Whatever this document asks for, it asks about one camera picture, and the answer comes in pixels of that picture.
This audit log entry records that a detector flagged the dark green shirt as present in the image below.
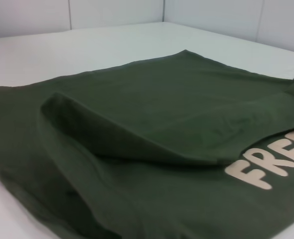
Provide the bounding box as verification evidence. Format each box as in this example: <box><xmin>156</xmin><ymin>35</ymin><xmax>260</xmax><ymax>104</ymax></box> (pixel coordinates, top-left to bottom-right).
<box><xmin>0</xmin><ymin>49</ymin><xmax>294</xmax><ymax>239</ymax></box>

